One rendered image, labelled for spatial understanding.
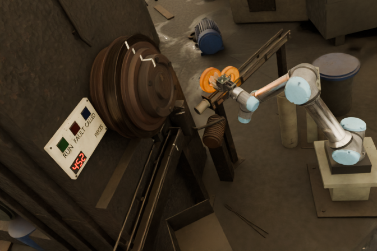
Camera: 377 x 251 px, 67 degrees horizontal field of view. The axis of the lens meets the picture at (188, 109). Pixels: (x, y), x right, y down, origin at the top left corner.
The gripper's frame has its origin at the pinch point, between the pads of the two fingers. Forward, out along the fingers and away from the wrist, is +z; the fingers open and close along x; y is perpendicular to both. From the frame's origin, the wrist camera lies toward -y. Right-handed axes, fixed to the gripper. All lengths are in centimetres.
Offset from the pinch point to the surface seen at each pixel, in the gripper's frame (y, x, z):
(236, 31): -119, -157, 119
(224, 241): -2, 61, -70
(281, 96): -23, -33, -31
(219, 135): -26.7, 14.8, -21.0
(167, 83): 34, 37, -13
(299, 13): -90, -201, 58
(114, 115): 40, 65, -14
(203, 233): -4, 65, -61
